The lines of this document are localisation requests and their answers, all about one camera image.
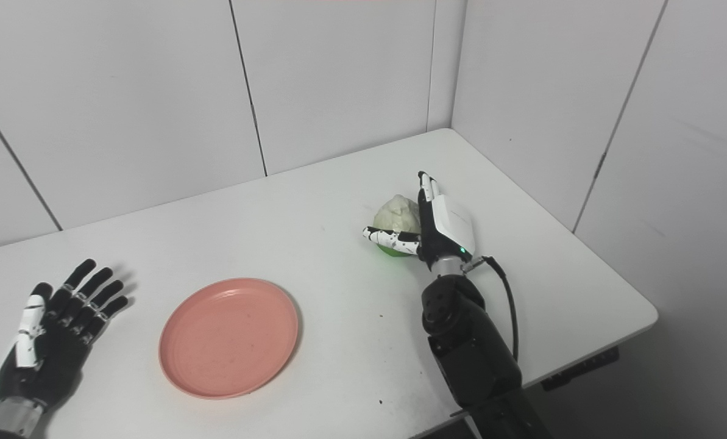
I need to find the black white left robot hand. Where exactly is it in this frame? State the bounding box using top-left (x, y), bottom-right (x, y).
top-left (0, 259), bottom-right (129, 409)

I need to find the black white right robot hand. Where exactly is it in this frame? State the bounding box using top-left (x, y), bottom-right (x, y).
top-left (363, 171), bottom-right (477, 272)

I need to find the green white cabbage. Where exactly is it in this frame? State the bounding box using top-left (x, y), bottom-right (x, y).
top-left (372, 195), bottom-right (423, 257)

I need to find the pink round plate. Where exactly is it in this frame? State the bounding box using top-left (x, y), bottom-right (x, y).
top-left (158, 278), bottom-right (300, 400)

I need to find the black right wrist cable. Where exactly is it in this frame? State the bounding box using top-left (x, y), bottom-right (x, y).
top-left (464, 256), bottom-right (519, 363)

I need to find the black under-table bracket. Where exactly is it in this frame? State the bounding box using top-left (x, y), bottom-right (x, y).
top-left (540, 346), bottom-right (620, 392)

